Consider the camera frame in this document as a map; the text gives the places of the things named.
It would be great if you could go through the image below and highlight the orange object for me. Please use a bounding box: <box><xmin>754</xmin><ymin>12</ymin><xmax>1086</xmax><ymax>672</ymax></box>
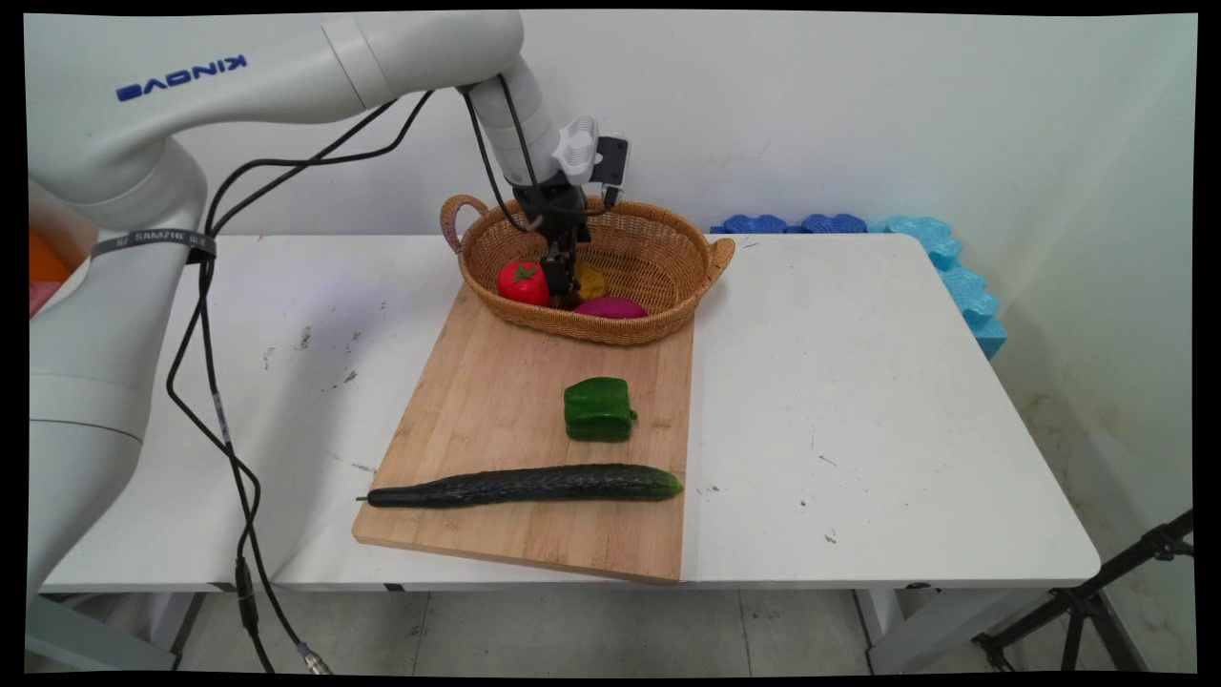
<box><xmin>29</xmin><ymin>229</ymin><xmax>73</xmax><ymax>287</ymax></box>

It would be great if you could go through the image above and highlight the wooden cutting board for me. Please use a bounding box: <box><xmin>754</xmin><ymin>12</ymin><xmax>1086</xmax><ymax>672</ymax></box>
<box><xmin>352</xmin><ymin>282</ymin><xmax>695</xmax><ymax>584</ymax></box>

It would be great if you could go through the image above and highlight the dark green cucumber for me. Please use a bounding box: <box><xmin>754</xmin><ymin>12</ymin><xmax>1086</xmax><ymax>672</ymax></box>
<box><xmin>357</xmin><ymin>464</ymin><xmax>685</xmax><ymax>509</ymax></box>

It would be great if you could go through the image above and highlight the white table leg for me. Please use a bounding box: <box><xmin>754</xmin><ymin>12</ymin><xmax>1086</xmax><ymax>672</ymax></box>
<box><xmin>852</xmin><ymin>584</ymin><xmax>964</xmax><ymax>675</ymax></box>

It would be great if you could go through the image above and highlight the light blue foam mat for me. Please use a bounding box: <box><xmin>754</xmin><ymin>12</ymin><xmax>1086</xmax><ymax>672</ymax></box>
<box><xmin>870</xmin><ymin>217</ymin><xmax>1008</xmax><ymax>361</ymax></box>

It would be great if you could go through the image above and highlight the black cable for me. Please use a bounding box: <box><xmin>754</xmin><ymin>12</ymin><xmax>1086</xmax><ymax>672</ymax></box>
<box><xmin>196</xmin><ymin>74</ymin><xmax>554</xmax><ymax>674</ymax></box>
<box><xmin>166</xmin><ymin>88</ymin><xmax>335</xmax><ymax>676</ymax></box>

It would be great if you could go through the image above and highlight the black velcro cable strap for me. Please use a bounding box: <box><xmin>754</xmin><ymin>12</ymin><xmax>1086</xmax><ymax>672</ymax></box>
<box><xmin>91</xmin><ymin>228</ymin><xmax>218</xmax><ymax>265</ymax></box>

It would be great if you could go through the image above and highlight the magenta toy sweet potato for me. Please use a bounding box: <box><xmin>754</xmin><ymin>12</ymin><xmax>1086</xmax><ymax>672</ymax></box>
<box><xmin>572</xmin><ymin>296</ymin><xmax>650</xmax><ymax>321</ymax></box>

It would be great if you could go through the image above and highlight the black table leg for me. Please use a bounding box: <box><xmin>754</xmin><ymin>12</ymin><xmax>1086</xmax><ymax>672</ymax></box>
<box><xmin>170</xmin><ymin>583</ymin><xmax>239</xmax><ymax>671</ymax></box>

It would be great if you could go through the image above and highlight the red toy tomato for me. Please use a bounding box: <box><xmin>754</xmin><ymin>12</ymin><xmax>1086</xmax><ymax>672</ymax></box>
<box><xmin>497</xmin><ymin>260</ymin><xmax>552</xmax><ymax>307</ymax></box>

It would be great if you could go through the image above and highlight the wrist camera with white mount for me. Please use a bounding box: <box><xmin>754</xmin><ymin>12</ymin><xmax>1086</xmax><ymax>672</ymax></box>
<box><xmin>552</xmin><ymin>114</ymin><xmax>631</xmax><ymax>208</ymax></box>

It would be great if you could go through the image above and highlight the black tripod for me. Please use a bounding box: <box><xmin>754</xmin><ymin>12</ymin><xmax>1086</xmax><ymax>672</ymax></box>
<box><xmin>971</xmin><ymin>510</ymin><xmax>1195</xmax><ymax>674</ymax></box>

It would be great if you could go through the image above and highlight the green toy bell pepper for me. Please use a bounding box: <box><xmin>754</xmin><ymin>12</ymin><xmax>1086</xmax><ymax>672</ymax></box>
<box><xmin>563</xmin><ymin>377</ymin><xmax>639</xmax><ymax>444</ymax></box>

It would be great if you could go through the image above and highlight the woven wicker basket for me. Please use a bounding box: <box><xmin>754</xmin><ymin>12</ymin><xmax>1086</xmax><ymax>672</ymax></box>
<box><xmin>440</xmin><ymin>194</ymin><xmax>737</xmax><ymax>346</ymax></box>

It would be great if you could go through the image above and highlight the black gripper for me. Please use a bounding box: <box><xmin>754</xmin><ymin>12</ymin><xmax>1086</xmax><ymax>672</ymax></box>
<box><xmin>512</xmin><ymin>180</ymin><xmax>592</xmax><ymax>298</ymax></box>

